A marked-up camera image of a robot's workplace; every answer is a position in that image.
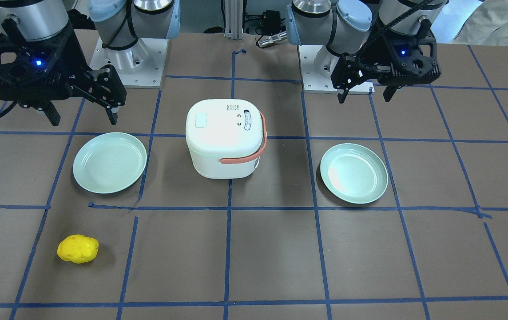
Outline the metal connector plug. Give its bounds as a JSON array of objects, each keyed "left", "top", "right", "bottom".
[{"left": 256, "top": 31, "right": 288, "bottom": 49}]

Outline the white rice cooker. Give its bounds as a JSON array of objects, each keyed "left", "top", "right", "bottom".
[{"left": 185, "top": 99, "right": 268, "bottom": 180}]

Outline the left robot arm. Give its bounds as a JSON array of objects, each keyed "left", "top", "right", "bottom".
[{"left": 285, "top": 0, "right": 447, "bottom": 103}]

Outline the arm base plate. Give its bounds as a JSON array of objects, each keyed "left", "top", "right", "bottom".
[
  {"left": 89, "top": 38, "right": 170, "bottom": 89},
  {"left": 298, "top": 44, "right": 375, "bottom": 95}
]

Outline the green plate far side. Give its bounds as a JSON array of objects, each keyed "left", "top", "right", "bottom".
[{"left": 319, "top": 143, "right": 389, "bottom": 204}]

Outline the aluminium frame post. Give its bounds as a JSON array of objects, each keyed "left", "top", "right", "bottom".
[{"left": 223, "top": 0, "right": 245, "bottom": 40}]

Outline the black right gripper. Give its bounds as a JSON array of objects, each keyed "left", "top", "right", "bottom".
[{"left": 0, "top": 31, "right": 127, "bottom": 126}]

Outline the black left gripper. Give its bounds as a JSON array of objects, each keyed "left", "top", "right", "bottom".
[{"left": 330, "top": 27, "right": 441, "bottom": 104}]

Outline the green plate near potato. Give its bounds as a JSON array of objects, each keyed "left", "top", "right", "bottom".
[{"left": 72, "top": 132, "right": 148, "bottom": 194}]

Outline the yellow toy potato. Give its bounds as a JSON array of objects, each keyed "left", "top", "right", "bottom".
[{"left": 57, "top": 234, "right": 99, "bottom": 264}]

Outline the black power adapter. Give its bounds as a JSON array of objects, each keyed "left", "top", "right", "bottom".
[{"left": 261, "top": 10, "right": 281, "bottom": 35}]

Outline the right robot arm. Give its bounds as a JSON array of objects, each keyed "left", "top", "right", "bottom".
[{"left": 0, "top": 0, "right": 181, "bottom": 126}]

